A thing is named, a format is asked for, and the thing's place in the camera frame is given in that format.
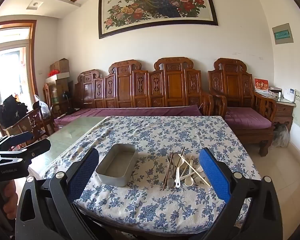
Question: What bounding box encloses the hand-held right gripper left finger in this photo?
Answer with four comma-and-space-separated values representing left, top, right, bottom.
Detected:
15, 148, 99, 240

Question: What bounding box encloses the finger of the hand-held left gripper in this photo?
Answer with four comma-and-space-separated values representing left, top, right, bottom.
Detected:
0, 139, 52, 160
0, 131, 33, 148

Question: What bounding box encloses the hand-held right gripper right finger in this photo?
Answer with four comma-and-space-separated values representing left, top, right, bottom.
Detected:
199, 148, 283, 240

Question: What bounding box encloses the white chopstick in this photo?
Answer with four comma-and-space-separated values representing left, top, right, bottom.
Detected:
182, 159, 198, 180
180, 154, 193, 178
178, 154, 211, 187

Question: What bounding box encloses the rectangular metal tray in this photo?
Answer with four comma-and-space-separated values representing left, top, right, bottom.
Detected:
95, 144, 138, 187

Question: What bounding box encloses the metal spoon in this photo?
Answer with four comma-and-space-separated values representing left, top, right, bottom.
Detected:
167, 153, 182, 189

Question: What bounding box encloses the metal fork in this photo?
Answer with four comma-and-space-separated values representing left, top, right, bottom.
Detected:
167, 155, 175, 180

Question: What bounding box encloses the person's left hand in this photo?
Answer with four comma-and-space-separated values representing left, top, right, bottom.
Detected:
0, 180, 17, 215

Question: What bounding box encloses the carved wooden chair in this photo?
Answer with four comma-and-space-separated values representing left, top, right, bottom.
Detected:
5, 101, 56, 145

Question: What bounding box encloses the black clothing pile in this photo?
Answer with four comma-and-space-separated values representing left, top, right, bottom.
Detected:
0, 94, 28, 128

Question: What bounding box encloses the white plate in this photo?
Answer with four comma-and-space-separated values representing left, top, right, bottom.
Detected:
182, 155, 193, 171

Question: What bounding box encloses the white plastic bag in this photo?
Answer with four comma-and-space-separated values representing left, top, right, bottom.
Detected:
34, 94, 52, 119

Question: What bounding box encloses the brown wooden chopstick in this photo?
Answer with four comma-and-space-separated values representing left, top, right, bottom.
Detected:
163, 155, 177, 190
162, 147, 186, 191

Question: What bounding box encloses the black desk lamp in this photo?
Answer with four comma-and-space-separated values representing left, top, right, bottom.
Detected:
62, 91, 76, 116

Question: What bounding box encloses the purple armchair cushion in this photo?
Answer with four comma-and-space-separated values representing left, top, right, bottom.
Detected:
225, 107, 273, 130

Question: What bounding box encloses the white cardboard box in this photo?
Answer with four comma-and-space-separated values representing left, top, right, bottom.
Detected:
45, 72, 70, 84

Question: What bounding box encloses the blue floral tablecloth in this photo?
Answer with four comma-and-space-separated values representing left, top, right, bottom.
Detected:
36, 116, 262, 233

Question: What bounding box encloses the purple sofa cushion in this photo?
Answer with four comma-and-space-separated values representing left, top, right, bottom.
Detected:
54, 105, 203, 128

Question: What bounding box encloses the brown cardboard box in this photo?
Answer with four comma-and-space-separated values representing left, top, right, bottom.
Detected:
50, 58, 70, 75

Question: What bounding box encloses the wooden side table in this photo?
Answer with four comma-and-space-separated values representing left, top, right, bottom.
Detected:
255, 91, 294, 133

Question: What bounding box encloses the carved wooden armchair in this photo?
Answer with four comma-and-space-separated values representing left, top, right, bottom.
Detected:
207, 58, 277, 157

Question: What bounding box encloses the carved wooden sofa bench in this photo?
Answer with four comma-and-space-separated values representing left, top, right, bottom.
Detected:
74, 57, 214, 117

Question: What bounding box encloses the red desk calendar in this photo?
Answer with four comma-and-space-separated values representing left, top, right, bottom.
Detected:
254, 77, 269, 94

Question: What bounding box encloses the white and blue box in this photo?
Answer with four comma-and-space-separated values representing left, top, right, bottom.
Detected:
282, 88, 296, 103

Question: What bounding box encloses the framed peacock painting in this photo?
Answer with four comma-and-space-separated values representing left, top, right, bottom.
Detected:
98, 0, 219, 39

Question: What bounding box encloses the wooden door frame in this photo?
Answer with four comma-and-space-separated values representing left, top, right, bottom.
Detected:
0, 20, 38, 100

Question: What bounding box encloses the green framed wall sign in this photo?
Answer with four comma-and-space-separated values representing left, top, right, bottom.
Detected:
272, 23, 294, 45

